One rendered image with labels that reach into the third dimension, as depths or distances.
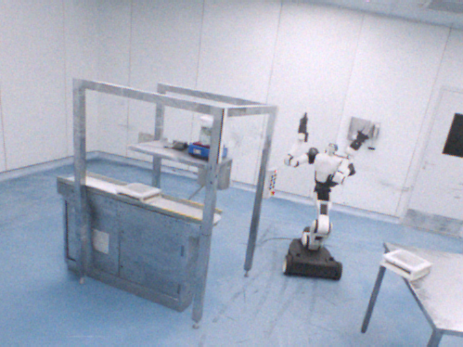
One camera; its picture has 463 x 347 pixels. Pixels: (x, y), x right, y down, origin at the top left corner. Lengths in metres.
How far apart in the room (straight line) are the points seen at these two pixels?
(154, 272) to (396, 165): 4.27
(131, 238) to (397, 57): 4.52
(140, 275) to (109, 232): 0.42
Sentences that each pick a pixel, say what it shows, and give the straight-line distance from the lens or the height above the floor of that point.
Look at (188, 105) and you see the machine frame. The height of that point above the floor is 1.60.
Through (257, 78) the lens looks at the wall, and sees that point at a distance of 6.36.
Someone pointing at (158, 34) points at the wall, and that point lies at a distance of 6.97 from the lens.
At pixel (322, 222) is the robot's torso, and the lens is 3.80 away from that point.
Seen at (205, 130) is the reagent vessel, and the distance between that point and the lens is 2.68.
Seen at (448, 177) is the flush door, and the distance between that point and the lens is 6.45.
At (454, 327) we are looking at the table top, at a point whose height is 0.82.
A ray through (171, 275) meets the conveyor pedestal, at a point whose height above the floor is 0.31.
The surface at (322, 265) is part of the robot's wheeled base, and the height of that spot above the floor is 0.17.
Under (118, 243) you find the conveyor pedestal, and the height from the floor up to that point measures 0.42.
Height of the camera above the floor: 1.85
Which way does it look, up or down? 21 degrees down
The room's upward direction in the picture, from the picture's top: 10 degrees clockwise
